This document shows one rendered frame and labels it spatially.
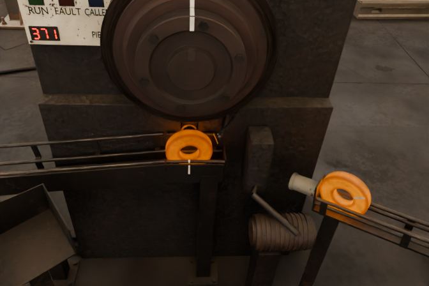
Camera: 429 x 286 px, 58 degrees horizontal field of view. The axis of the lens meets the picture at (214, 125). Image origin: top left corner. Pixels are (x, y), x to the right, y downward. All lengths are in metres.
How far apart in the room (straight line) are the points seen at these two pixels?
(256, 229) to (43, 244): 0.67
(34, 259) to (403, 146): 2.24
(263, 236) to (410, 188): 1.32
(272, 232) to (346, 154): 1.28
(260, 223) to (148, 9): 0.80
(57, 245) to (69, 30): 0.62
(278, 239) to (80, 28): 0.92
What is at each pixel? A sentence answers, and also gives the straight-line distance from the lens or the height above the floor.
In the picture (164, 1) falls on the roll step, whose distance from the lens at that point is 0.95.
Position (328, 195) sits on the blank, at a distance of 1.31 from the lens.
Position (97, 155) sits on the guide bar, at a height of 0.68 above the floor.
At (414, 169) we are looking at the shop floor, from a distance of 2.65.
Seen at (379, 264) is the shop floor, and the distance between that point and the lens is 2.09.
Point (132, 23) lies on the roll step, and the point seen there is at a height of 1.21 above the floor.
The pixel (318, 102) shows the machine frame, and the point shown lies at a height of 0.87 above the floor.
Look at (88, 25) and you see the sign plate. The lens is 1.20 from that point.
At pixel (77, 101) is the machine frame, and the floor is 0.87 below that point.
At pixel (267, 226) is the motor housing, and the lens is 1.37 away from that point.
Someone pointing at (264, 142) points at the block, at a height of 0.80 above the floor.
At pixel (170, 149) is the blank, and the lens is 1.27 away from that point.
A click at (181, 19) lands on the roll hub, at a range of 0.91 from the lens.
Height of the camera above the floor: 1.62
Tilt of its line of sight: 39 degrees down
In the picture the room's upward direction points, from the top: 4 degrees clockwise
